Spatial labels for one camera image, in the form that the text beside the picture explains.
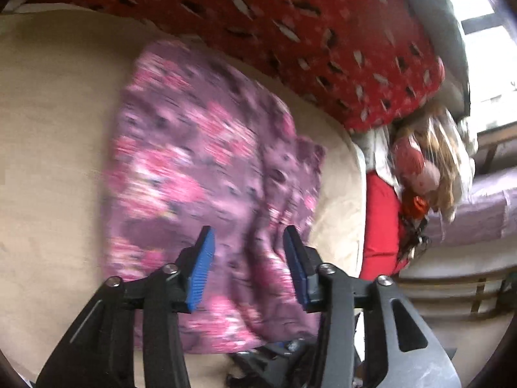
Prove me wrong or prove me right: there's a light purple striped cloth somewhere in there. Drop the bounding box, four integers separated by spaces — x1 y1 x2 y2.
424 170 517 247

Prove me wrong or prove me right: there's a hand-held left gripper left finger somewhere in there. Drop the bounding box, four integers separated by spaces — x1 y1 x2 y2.
36 226 216 388

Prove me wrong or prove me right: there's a red patterned quilt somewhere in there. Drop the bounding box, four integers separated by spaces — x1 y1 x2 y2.
16 0 447 134

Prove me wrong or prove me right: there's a clear plastic bag of clothes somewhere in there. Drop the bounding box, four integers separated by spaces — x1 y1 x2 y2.
388 105 477 223

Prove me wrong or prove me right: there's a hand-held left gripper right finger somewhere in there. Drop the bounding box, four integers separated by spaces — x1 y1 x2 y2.
283 225 463 388

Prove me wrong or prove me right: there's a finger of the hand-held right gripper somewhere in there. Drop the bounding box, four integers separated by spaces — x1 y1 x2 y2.
226 337 320 388

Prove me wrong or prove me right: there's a beige fleece blanket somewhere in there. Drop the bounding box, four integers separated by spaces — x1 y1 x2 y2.
0 4 366 388

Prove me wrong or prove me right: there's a purple floral garment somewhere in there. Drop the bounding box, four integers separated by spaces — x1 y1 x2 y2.
99 40 328 354

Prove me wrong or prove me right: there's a red cloth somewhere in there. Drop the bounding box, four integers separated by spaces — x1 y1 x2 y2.
359 172 410 279

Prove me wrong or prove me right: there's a window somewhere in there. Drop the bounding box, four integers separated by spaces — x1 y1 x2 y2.
428 0 517 130

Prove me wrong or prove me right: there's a wooden slatted frame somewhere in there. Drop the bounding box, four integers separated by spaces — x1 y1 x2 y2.
398 267 515 320

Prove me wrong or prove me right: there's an orange and black object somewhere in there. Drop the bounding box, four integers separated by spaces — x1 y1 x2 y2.
398 194 433 259

